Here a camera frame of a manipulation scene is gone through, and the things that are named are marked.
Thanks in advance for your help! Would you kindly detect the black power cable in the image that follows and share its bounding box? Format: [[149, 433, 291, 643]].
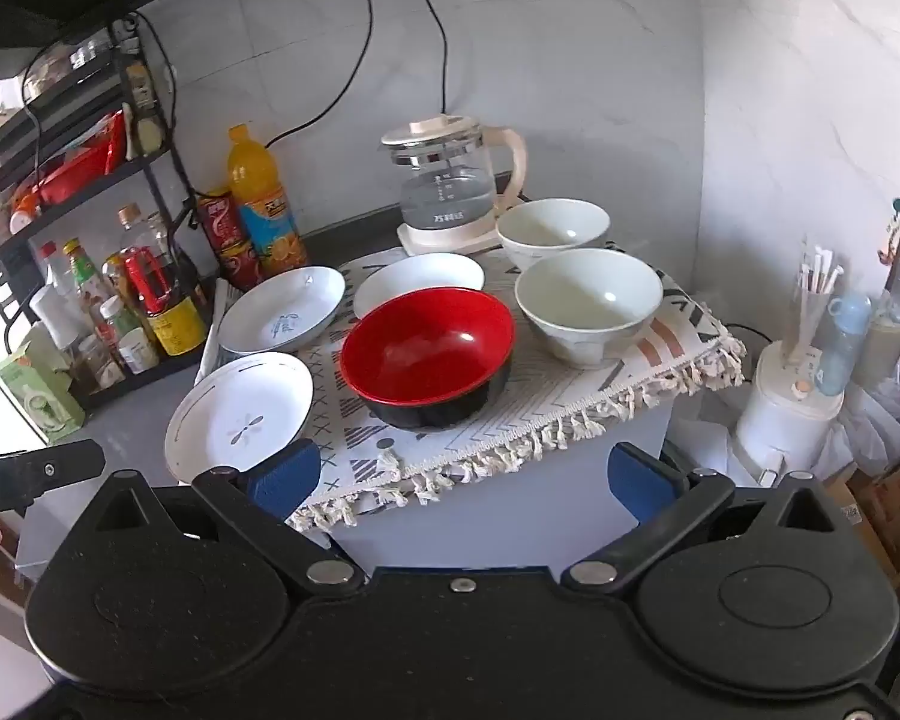
[[264, 0, 377, 150], [404, 0, 452, 118]]

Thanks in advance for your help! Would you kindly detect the pale blue bottle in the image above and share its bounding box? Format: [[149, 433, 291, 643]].
[[817, 293, 872, 398]]

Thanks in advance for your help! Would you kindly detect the white plate blue script print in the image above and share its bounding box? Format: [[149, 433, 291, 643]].
[[217, 265, 347, 356]]

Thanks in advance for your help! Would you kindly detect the cardboard box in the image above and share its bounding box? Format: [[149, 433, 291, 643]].
[[825, 457, 900, 605]]

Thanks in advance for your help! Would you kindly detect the green and white box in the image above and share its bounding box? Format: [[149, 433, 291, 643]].
[[0, 329, 88, 445]]

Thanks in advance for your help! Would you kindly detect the cream kettle base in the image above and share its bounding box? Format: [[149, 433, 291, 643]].
[[396, 195, 532, 257]]

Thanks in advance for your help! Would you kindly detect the orange juice bottle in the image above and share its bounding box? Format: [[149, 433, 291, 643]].
[[226, 124, 311, 277]]

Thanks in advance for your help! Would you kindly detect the red and black bowl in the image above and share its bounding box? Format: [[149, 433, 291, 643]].
[[340, 288, 516, 433]]

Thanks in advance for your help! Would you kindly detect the small jar white lid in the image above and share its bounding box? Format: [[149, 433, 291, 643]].
[[98, 295, 161, 375]]

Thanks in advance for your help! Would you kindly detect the black metal shelf rack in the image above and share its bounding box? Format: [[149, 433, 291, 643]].
[[0, 11, 220, 412]]

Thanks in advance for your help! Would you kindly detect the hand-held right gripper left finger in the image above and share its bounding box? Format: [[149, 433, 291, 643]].
[[90, 439, 367, 602]]

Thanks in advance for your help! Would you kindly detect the red snack packet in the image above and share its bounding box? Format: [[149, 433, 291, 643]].
[[39, 111, 126, 205]]

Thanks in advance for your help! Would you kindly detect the patterned fringed tablecloth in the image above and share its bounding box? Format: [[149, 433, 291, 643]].
[[201, 243, 748, 535]]

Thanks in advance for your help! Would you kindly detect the sauce bottle green label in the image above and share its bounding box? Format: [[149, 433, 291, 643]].
[[63, 238, 119, 340]]

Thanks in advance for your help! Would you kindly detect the plain white plate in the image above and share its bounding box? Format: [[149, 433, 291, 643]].
[[353, 252, 487, 322]]

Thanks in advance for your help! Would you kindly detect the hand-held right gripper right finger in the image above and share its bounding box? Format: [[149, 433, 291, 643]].
[[561, 442, 845, 602]]

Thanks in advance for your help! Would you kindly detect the small white bowl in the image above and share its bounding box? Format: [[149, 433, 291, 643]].
[[496, 198, 611, 272]]

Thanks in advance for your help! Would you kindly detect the glass electric kettle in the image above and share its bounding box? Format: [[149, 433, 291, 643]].
[[380, 114, 530, 235]]

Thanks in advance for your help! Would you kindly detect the red drink bottle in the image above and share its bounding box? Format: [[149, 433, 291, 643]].
[[196, 189, 260, 294]]

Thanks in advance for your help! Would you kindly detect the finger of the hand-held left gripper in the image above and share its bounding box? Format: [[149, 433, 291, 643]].
[[13, 439, 107, 502]]

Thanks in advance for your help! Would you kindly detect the large white bowl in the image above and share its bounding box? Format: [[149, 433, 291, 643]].
[[514, 248, 665, 369]]

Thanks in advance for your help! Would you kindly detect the cup of white straws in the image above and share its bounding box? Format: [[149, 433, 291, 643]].
[[786, 238, 845, 362]]

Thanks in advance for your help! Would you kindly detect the cooking oil bottle yellow label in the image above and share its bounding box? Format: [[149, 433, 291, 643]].
[[117, 203, 210, 358]]

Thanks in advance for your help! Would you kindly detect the white round appliance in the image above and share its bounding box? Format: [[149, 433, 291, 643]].
[[734, 340, 845, 482]]

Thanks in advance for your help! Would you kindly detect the brown spice jar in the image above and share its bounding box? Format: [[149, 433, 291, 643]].
[[74, 333, 126, 392]]

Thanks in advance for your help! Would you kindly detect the clear glass bowl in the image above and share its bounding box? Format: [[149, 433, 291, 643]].
[[164, 351, 315, 486]]

